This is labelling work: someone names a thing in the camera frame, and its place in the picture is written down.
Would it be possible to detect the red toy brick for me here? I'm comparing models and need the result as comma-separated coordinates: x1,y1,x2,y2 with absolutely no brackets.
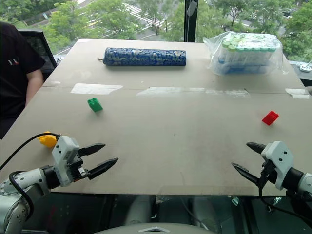
261,111,280,126

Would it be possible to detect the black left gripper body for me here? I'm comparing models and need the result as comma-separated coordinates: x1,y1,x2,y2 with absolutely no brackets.
70,148,90,183

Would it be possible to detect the plastic bag of bottles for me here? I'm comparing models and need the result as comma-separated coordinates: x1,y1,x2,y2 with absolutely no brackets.
203,31,291,76

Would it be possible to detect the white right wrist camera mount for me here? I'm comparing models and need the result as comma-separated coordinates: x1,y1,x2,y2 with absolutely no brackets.
261,140,295,191

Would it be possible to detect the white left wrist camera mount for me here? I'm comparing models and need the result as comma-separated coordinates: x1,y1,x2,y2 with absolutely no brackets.
51,135,80,188

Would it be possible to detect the white desk lamp base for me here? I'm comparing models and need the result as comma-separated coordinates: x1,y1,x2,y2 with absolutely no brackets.
299,58,312,72

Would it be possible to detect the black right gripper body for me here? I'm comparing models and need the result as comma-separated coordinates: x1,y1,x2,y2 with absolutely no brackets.
259,158,278,185

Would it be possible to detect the grey robot torso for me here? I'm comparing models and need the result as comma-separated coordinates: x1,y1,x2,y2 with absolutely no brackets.
94,221,215,234

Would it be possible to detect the person in black shirt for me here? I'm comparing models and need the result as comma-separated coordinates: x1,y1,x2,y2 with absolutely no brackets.
0,21,46,140

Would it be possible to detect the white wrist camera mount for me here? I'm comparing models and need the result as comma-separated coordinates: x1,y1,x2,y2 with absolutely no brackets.
51,135,80,188
261,140,295,191

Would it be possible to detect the black mesh office chair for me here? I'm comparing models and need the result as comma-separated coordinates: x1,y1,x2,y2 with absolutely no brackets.
18,29,58,81

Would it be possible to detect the yellow toy object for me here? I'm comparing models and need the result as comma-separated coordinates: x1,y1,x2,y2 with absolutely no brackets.
38,131,58,149

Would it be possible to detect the green toy brick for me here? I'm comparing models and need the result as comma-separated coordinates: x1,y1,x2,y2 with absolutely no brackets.
87,97,103,113

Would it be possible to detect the black window frame post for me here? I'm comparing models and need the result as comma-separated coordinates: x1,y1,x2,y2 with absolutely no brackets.
183,0,199,43

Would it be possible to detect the blue patterned foam roller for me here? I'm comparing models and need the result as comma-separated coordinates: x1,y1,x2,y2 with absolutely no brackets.
97,47,187,67

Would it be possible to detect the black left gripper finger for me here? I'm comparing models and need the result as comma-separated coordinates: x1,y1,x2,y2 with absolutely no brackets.
86,157,119,181
78,143,106,156

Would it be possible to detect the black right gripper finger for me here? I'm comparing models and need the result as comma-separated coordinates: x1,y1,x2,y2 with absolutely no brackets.
231,162,263,188
246,142,267,155

